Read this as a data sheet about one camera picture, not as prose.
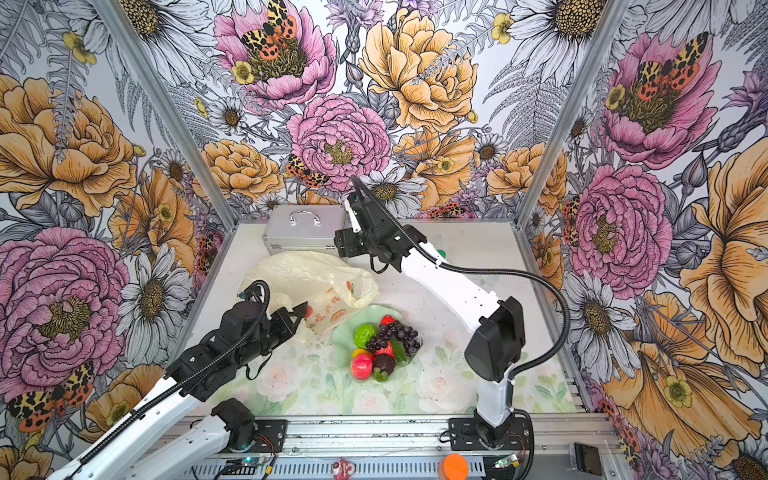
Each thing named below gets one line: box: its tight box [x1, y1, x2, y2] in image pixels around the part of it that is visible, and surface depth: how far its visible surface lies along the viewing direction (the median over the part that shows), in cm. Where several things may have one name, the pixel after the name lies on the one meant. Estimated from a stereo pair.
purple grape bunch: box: [366, 320, 423, 357], surface depth 83 cm
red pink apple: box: [352, 354, 373, 380], surface depth 78 cm
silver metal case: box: [262, 204, 347, 255], surface depth 102 cm
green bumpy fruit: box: [353, 323, 377, 349], surface depth 87 cm
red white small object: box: [332, 458, 355, 480], surface depth 67 cm
